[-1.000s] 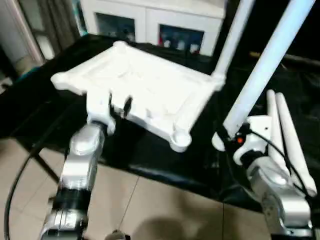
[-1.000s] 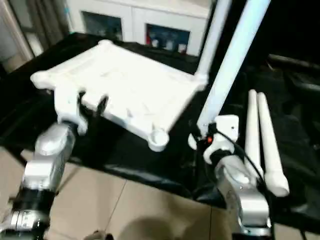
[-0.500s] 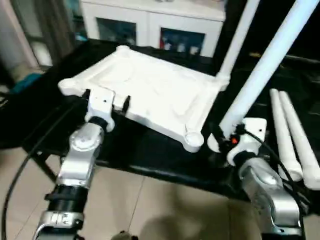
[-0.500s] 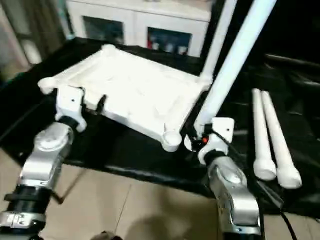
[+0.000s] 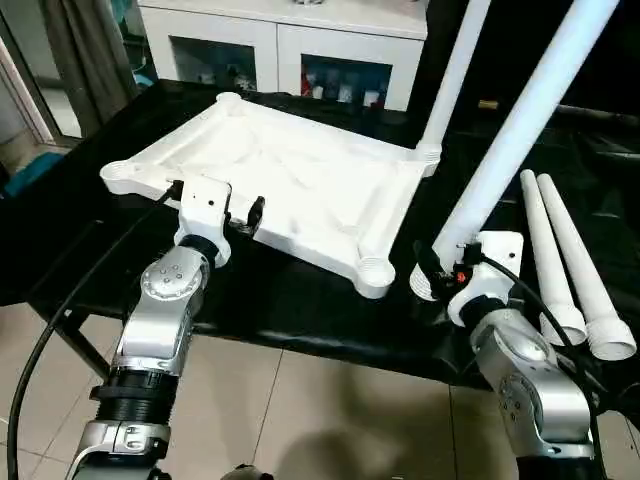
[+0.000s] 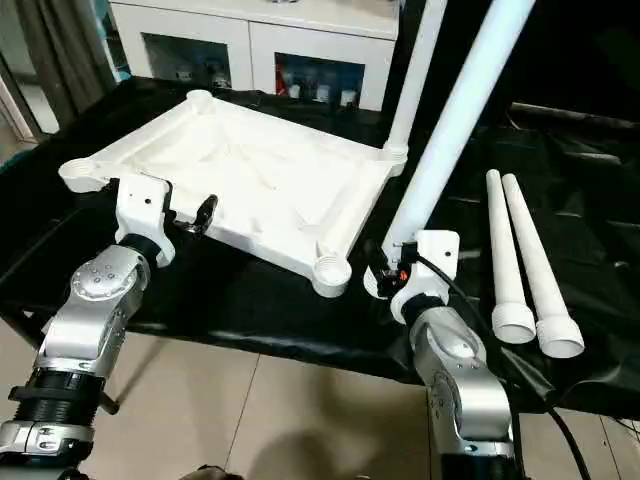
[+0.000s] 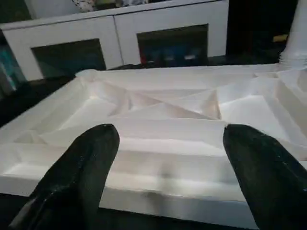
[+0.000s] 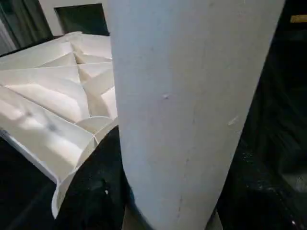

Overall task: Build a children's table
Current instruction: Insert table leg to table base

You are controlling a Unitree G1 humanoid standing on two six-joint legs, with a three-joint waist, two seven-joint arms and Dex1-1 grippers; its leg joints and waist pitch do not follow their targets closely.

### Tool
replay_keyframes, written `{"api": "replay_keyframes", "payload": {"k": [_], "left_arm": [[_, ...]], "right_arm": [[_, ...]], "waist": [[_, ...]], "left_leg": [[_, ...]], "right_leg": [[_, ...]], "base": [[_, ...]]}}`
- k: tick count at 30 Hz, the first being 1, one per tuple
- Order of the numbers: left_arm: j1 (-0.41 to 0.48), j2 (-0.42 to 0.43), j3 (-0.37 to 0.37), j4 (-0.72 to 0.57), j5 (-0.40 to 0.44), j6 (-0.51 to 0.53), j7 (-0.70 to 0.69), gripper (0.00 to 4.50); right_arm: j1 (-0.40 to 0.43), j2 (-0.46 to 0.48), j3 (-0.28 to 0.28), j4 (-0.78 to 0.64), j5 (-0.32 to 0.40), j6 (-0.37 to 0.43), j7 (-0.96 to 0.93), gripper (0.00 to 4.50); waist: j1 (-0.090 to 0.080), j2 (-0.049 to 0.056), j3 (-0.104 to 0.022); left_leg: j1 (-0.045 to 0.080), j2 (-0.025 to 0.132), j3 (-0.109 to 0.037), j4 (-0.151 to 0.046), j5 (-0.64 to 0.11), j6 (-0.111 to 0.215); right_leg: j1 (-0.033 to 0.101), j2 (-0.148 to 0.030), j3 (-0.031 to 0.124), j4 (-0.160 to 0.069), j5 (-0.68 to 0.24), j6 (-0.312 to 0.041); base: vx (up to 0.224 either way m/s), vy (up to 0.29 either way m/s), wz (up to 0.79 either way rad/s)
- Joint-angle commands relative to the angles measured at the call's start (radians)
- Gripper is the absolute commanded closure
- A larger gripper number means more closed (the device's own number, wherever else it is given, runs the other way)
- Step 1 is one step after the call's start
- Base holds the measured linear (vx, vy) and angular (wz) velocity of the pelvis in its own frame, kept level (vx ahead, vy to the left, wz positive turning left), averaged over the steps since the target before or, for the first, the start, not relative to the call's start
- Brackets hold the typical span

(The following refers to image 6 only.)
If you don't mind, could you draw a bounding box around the black mat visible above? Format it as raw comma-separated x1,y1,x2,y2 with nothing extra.
0,74,640,421

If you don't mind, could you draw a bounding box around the teal plastic container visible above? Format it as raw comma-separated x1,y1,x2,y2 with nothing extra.
0,149,31,174

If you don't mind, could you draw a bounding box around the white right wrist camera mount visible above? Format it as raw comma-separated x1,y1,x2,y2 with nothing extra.
390,229,460,324

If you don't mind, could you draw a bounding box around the white cabinet with glass doors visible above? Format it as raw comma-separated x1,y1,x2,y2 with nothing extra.
107,0,401,111

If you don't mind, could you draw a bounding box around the black backdrop cloth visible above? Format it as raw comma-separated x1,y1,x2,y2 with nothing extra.
394,0,640,131

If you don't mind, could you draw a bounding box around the grey curtain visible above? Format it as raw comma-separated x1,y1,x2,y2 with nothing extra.
14,0,119,136

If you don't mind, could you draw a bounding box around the white plastic table leg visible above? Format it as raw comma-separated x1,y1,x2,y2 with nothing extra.
383,0,446,154
501,173,585,359
363,0,525,301
484,169,537,345

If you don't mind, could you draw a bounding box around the white plastic table top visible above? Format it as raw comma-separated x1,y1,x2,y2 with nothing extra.
57,88,409,300

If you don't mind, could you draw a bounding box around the grey robot torso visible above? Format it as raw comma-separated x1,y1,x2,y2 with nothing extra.
184,464,236,480

